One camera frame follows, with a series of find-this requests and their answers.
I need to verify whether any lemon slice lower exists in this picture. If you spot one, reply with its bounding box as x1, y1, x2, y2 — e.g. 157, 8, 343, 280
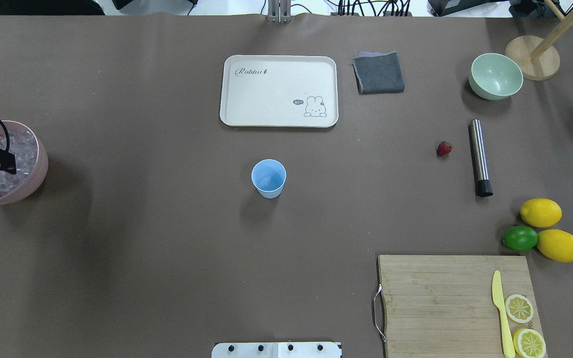
512, 328, 547, 358

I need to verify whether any steel muddler black tip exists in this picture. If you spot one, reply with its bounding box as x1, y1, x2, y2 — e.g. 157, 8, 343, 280
469, 119, 493, 198

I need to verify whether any green lime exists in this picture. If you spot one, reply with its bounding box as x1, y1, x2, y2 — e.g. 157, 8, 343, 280
502, 226, 539, 252

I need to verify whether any light blue cup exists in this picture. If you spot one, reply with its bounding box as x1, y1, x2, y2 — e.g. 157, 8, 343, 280
251, 159, 287, 199

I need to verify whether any yellow lemon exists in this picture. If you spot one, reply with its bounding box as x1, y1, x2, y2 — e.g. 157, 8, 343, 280
519, 198, 563, 227
537, 229, 573, 263

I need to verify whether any wooden cup stand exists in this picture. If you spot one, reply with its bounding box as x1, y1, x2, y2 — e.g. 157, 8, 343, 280
505, 0, 573, 81

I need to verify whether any pile of clear ice cubes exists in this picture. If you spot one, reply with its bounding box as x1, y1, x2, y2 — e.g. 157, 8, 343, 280
0, 129, 38, 198

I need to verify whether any lemon slice upper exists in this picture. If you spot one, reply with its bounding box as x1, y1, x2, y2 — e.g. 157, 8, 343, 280
504, 294, 534, 324

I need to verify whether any yellow plastic knife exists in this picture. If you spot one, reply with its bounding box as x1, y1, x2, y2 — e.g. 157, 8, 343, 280
491, 270, 516, 358

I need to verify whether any lemon slice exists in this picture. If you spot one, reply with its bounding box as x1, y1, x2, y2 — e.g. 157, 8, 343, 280
504, 294, 534, 324
512, 328, 547, 358

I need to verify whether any yellow lemon upper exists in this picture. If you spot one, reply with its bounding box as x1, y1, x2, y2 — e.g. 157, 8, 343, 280
519, 198, 563, 227

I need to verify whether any pink bowl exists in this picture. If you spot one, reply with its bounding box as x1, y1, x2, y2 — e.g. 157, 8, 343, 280
0, 121, 48, 205

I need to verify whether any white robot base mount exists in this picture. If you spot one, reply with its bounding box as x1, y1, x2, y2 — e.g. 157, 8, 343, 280
211, 342, 343, 358

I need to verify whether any yellow lemon lower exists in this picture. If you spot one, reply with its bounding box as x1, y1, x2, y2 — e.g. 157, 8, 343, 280
537, 229, 573, 263

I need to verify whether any light green bowl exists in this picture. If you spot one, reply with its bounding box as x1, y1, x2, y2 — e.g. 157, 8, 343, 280
468, 53, 524, 100

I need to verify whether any grey folded cloth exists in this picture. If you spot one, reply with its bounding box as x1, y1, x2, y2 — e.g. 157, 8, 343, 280
352, 51, 405, 94

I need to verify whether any cream rabbit tray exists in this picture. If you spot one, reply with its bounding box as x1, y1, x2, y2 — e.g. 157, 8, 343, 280
220, 55, 339, 128

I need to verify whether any red strawberry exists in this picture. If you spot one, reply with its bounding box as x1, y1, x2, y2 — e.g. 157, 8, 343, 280
436, 141, 453, 157

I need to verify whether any bamboo cutting board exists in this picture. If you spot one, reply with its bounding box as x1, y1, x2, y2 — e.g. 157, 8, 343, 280
377, 255, 537, 358

